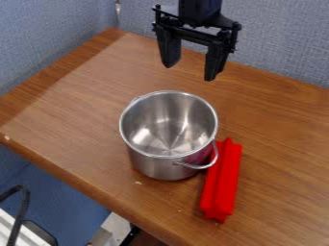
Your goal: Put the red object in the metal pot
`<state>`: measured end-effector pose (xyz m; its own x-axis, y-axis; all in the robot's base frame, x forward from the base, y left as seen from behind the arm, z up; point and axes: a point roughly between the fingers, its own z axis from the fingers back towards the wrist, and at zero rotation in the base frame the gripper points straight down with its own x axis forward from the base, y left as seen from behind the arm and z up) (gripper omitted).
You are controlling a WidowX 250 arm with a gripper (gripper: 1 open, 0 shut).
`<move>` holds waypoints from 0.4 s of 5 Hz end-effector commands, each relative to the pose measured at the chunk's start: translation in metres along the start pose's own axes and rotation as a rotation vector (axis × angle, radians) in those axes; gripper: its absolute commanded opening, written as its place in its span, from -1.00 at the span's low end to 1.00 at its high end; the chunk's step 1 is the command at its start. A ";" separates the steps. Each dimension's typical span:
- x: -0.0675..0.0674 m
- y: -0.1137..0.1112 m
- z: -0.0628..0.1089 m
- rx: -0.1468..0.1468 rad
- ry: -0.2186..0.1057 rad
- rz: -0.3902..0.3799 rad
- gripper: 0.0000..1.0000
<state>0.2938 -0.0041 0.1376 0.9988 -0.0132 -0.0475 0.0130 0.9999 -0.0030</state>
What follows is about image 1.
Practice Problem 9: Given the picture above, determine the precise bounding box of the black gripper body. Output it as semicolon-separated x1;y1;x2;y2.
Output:
152;0;242;53

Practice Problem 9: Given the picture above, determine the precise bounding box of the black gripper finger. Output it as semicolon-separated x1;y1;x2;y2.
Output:
204;42;228;81
153;25;180;68

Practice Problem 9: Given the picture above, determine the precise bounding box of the stainless steel pot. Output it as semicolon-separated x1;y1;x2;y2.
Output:
117;90;219;181

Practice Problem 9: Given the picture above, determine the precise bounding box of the red block object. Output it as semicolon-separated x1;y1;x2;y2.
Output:
199;137;242;223

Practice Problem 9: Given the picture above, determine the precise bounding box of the white box under table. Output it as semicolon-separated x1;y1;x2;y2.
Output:
0;209;57;246

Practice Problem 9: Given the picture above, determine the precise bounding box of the black cable loop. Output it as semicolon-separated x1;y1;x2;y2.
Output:
0;184;30;246

